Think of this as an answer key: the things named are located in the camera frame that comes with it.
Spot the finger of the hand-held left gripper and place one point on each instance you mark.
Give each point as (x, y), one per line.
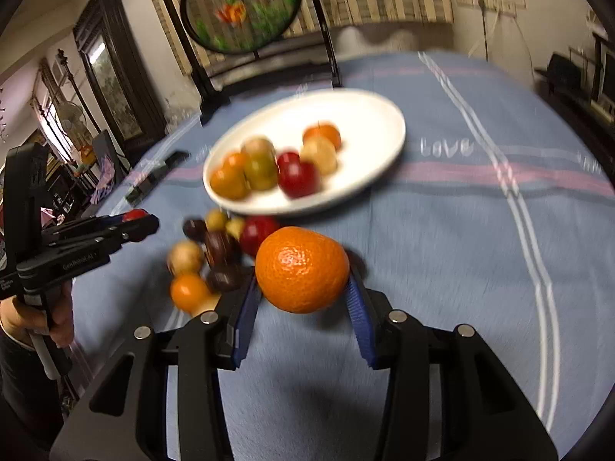
(109, 221)
(144, 228)

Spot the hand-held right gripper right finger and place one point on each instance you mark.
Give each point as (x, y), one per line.
(363, 326)

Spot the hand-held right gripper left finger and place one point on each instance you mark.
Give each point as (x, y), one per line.
(245, 321)

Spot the dark purple passionfruit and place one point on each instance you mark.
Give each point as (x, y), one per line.
(223, 277)

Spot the small pale apricot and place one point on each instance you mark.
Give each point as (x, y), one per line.
(185, 258)

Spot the small smooth tangerine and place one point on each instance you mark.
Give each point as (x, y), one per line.
(234, 161)
(228, 185)
(190, 292)

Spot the small yellow lemon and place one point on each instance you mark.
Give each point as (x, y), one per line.
(216, 220)
(234, 228)

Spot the orange mandarin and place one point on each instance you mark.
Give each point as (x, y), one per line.
(302, 269)
(324, 133)

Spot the dark brown passionfruit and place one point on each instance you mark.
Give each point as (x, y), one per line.
(221, 247)

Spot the greenish tangerine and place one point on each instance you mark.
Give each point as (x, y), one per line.
(260, 173)

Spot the brown spotted passionfruit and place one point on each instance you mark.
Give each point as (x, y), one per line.
(258, 146)

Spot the red tomato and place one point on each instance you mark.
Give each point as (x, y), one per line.
(287, 159)

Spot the pale yellow passionfruit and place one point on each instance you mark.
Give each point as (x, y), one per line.
(319, 156)

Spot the white oval plate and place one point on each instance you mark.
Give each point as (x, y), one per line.
(365, 144)

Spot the person's left hand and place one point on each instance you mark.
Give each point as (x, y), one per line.
(62, 317)

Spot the purple cloth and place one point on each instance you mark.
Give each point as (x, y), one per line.
(103, 177)

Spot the black remote control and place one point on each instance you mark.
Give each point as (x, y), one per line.
(153, 177)

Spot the standing fan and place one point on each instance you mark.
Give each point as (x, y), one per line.
(72, 115)

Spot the blue striped tablecloth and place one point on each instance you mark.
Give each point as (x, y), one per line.
(432, 249)

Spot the dark wood framed painting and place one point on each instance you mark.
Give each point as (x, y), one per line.
(113, 91)

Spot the round fish painting table screen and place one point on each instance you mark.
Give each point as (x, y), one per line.
(240, 9)

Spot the black hat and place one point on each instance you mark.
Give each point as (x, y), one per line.
(562, 69)

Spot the computer monitor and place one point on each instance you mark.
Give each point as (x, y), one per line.
(606, 81)

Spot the white power strip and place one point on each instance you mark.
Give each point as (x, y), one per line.
(485, 2)

